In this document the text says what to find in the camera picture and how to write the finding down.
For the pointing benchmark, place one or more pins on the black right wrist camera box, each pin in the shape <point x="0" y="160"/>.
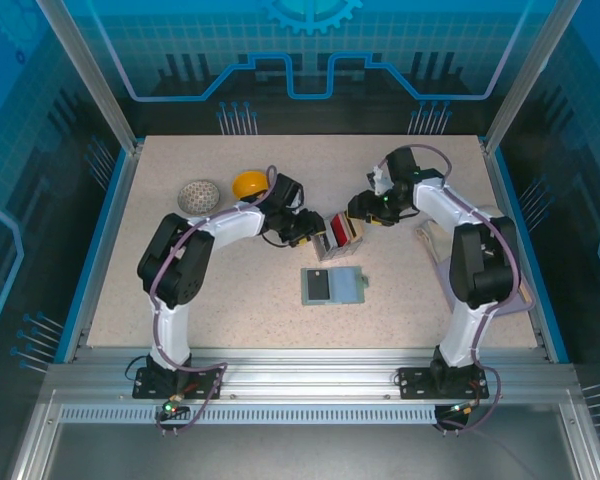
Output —
<point x="402" y="162"/>

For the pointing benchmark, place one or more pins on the beige card stack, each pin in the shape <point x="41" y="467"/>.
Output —
<point x="357" y="229"/>

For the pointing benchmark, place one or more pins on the wooden board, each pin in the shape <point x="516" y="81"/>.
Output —
<point x="526" y="295"/>

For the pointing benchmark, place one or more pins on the black credit card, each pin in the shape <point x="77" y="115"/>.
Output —
<point x="318" y="286"/>

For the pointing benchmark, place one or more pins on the small electronics board with LED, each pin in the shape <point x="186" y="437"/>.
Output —
<point x="172" y="407"/>
<point x="462" y="410"/>

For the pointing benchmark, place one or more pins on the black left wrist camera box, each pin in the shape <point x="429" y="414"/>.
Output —
<point x="287" y="190"/>

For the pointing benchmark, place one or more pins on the red card stack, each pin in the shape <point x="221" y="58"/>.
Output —
<point x="340" y="230"/>

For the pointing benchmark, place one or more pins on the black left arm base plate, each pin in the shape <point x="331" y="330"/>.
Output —
<point x="147" y="387"/>

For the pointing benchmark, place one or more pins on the aluminium side rail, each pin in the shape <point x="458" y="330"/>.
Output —
<point x="81" y="345"/>
<point x="544" y="352"/>

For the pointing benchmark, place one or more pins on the blue card tray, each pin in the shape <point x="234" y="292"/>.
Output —
<point x="347" y="287"/>

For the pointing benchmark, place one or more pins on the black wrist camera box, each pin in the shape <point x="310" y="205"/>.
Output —
<point x="287" y="190"/>
<point x="402" y="162"/>

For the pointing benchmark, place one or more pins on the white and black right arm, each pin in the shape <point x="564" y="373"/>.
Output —
<point x="482" y="260"/>

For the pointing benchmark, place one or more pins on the yellow bowl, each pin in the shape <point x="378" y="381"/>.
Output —
<point x="247" y="184"/>

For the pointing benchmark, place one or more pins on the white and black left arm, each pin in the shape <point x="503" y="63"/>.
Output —
<point x="175" y="260"/>

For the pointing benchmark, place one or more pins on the purple mat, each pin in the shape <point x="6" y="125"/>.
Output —
<point x="515" y="305"/>

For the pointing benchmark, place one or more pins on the beige cloth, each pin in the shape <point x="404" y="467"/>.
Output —
<point x="432" y="240"/>

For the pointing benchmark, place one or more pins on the black card stack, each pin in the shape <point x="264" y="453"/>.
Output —
<point x="326" y="243"/>

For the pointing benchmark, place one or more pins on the aluminium mounting rail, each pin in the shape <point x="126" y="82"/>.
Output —
<point x="305" y="375"/>

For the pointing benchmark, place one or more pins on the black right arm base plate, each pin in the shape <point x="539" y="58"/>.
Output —
<point x="412" y="382"/>

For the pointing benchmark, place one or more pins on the patterned ceramic bowl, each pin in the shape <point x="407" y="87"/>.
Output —
<point x="198" y="196"/>

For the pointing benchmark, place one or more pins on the aluminium frame post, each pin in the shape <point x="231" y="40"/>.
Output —
<point x="100" y="85"/>
<point x="523" y="75"/>

